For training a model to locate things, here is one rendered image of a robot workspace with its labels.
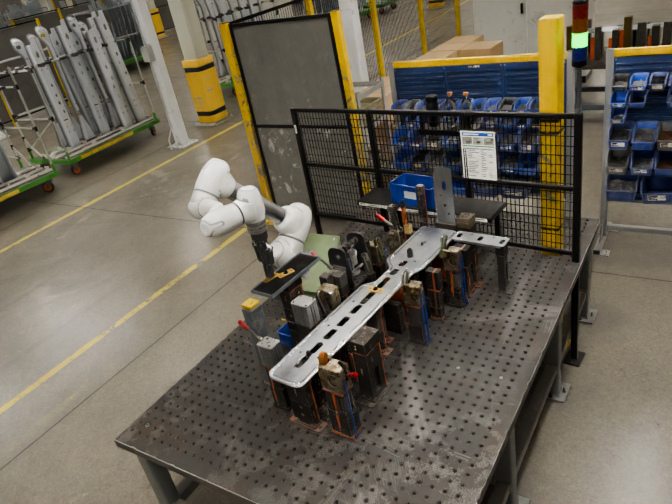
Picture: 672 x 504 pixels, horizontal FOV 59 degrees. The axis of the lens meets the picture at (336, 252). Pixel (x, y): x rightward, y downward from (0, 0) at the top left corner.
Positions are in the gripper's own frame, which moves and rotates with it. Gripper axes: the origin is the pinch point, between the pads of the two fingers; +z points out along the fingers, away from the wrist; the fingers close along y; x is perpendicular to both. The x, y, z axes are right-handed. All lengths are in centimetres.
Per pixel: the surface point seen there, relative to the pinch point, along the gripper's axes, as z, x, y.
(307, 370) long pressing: 25, -21, 41
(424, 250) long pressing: 25, 80, 26
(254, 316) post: 14.2, -16.4, 4.2
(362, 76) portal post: 30, 393, -296
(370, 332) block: 22, 9, 50
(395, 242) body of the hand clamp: 25, 80, 6
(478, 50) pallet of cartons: 22, 483, -192
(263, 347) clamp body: 19.4, -25.2, 19.2
